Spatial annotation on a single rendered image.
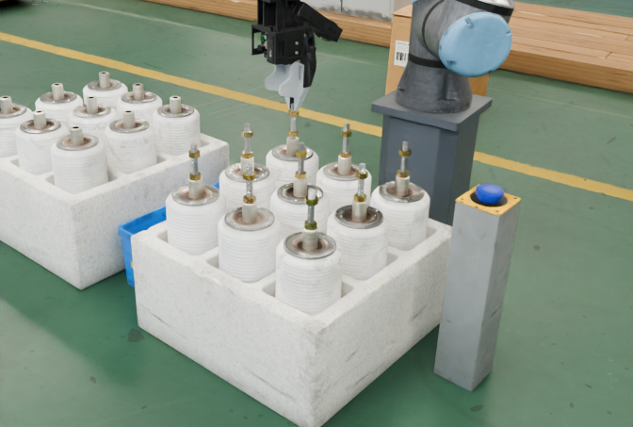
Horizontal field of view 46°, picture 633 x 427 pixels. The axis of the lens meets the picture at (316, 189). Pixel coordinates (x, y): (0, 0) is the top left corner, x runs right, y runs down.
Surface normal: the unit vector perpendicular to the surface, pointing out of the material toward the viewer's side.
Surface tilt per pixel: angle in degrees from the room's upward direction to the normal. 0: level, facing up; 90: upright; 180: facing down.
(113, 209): 90
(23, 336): 0
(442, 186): 90
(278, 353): 90
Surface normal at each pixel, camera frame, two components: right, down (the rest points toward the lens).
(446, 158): 0.22, 0.43
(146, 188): 0.77, 0.30
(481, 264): -0.63, 0.32
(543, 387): 0.04, -0.90
